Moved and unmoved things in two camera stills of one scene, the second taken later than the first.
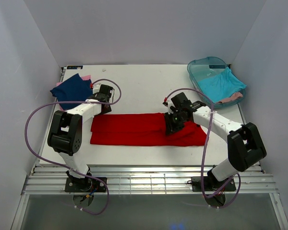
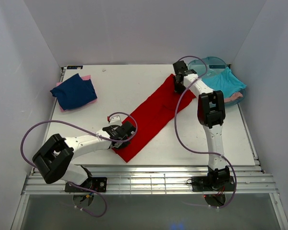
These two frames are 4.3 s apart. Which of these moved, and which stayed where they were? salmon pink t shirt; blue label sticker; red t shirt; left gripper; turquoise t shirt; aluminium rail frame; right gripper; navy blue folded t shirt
Moved: left gripper; red t shirt; right gripper
Stayed: salmon pink t shirt; aluminium rail frame; navy blue folded t shirt; blue label sticker; turquoise t shirt
